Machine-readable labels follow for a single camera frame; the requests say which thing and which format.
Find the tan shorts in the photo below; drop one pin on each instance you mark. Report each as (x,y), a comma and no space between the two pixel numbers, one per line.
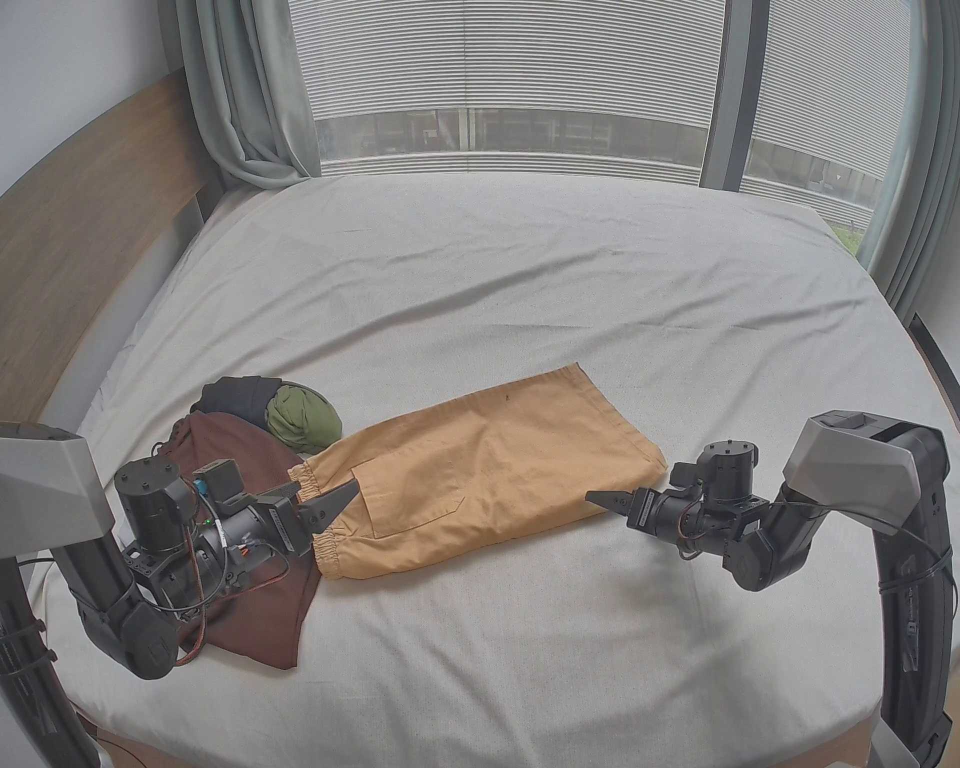
(487,465)

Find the brown garment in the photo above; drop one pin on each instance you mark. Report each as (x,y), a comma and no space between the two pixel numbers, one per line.
(240,450)

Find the grey-green curtain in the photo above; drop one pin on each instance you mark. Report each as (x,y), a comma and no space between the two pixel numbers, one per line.
(240,90)
(937,187)

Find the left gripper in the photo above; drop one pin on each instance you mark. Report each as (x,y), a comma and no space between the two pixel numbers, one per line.
(251,529)

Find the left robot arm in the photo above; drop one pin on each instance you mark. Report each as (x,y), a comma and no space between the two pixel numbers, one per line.
(97,585)

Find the window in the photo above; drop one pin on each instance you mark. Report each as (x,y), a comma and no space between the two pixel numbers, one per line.
(600,75)

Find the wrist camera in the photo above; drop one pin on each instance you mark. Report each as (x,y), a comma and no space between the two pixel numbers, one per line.
(684,476)
(217,480)

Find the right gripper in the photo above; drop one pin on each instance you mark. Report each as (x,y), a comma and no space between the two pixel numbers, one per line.
(664,514)

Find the bed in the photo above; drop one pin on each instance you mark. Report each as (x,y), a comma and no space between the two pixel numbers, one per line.
(525,262)

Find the black garment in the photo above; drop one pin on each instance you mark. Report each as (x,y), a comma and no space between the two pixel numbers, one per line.
(232,397)

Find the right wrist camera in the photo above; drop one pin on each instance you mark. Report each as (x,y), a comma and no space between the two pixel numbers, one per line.
(684,476)

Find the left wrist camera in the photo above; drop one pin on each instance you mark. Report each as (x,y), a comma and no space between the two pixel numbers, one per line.
(217,480)

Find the green garment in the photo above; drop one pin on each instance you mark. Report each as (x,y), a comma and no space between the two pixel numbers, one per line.
(300,416)

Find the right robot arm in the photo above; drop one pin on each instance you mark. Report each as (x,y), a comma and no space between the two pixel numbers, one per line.
(840,465)

